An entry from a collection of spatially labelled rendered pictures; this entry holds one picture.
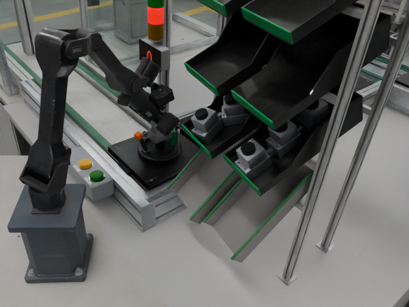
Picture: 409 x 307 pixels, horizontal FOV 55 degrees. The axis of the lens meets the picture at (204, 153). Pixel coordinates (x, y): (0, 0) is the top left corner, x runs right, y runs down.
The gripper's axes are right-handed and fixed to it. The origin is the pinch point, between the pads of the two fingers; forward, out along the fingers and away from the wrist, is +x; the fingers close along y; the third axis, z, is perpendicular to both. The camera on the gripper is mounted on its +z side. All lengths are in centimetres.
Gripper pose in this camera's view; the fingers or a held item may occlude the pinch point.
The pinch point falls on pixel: (161, 121)
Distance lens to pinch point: 121.0
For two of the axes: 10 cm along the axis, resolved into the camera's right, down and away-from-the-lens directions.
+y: -6.5, -4.9, 5.8
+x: 4.1, 4.2, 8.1
